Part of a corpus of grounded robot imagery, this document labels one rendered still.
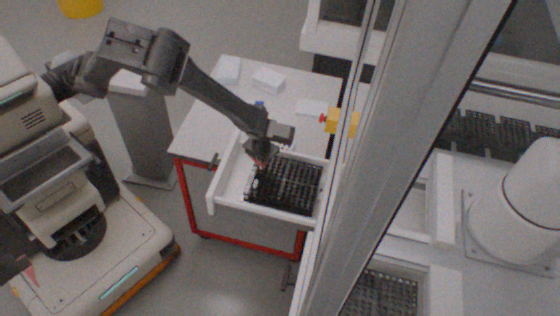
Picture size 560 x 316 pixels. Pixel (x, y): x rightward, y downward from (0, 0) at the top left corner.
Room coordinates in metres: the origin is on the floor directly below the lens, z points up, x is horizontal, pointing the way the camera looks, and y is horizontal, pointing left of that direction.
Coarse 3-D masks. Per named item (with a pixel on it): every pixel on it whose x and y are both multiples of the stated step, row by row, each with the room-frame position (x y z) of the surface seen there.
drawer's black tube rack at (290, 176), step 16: (272, 160) 0.80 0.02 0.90; (288, 160) 0.81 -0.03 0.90; (256, 176) 0.74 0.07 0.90; (272, 176) 0.74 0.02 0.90; (288, 176) 0.75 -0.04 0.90; (304, 176) 0.75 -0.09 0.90; (320, 176) 0.76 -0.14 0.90; (256, 192) 0.67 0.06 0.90; (272, 192) 0.68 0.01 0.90; (288, 192) 0.68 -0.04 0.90; (304, 192) 0.69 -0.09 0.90; (288, 208) 0.64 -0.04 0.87; (304, 208) 0.65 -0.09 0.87
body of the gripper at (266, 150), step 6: (246, 144) 0.78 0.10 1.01; (252, 144) 0.75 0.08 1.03; (258, 144) 0.74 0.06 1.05; (264, 144) 0.75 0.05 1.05; (270, 144) 0.78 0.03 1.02; (252, 150) 0.75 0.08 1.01; (258, 150) 0.74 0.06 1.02; (264, 150) 0.75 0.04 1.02; (270, 150) 0.76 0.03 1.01; (276, 150) 0.76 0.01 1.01; (258, 156) 0.73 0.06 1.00; (264, 156) 0.73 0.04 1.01; (270, 156) 0.73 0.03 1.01
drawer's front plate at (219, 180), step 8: (232, 136) 0.87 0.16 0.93; (240, 136) 0.90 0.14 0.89; (232, 144) 0.83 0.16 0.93; (232, 152) 0.82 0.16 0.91; (224, 160) 0.77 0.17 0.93; (232, 160) 0.81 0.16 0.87; (224, 168) 0.74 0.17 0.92; (216, 176) 0.70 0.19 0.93; (224, 176) 0.74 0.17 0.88; (216, 184) 0.67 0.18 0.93; (224, 184) 0.73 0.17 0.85; (208, 192) 0.64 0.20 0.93; (216, 192) 0.66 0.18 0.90; (208, 200) 0.62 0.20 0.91; (208, 208) 0.62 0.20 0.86
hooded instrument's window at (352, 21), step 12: (324, 0) 1.55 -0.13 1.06; (336, 0) 1.54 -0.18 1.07; (348, 0) 1.53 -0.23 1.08; (360, 0) 1.52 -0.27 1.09; (324, 12) 1.54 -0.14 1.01; (336, 12) 1.54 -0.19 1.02; (348, 12) 1.53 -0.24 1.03; (360, 12) 1.52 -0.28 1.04; (336, 24) 1.53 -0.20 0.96; (348, 24) 1.52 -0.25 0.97; (360, 24) 1.52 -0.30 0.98
